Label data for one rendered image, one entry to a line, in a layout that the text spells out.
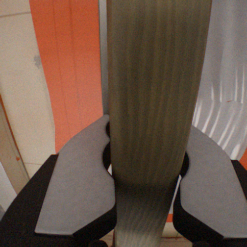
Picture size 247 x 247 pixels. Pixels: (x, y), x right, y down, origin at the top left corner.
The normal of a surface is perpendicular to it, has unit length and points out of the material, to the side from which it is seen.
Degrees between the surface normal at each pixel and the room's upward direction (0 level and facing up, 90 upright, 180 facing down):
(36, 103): 0
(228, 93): 31
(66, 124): 0
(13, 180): 90
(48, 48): 0
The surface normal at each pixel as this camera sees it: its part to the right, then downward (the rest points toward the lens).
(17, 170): 1.00, 0.04
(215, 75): -0.57, 0.50
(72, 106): -0.06, 0.53
